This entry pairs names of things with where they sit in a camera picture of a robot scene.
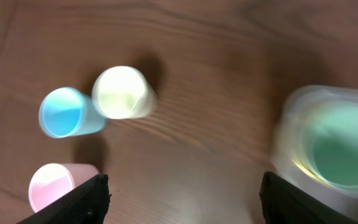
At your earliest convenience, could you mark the clear plastic storage container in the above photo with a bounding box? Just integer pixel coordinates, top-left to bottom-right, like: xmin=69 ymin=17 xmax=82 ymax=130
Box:
xmin=272 ymin=85 xmax=358 ymax=222

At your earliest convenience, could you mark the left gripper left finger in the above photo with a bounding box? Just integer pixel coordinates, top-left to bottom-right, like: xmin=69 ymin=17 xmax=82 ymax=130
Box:
xmin=17 ymin=174 xmax=111 ymax=224

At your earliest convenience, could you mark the cream white cup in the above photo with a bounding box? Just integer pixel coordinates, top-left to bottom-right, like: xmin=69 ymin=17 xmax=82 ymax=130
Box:
xmin=91 ymin=66 xmax=158 ymax=119

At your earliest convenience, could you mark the pink cup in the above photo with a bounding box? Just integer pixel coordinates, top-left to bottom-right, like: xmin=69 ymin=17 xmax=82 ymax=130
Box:
xmin=28 ymin=163 xmax=99 ymax=213

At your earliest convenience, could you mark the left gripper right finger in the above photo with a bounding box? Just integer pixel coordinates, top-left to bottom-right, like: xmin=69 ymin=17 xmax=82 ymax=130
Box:
xmin=259 ymin=172 xmax=357 ymax=224

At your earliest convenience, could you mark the light blue cup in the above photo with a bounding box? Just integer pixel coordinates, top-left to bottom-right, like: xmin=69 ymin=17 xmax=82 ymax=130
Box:
xmin=39 ymin=87 xmax=107 ymax=139

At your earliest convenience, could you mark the mint green cup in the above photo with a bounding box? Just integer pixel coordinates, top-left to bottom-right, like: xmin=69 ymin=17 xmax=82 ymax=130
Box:
xmin=303 ymin=99 xmax=358 ymax=190

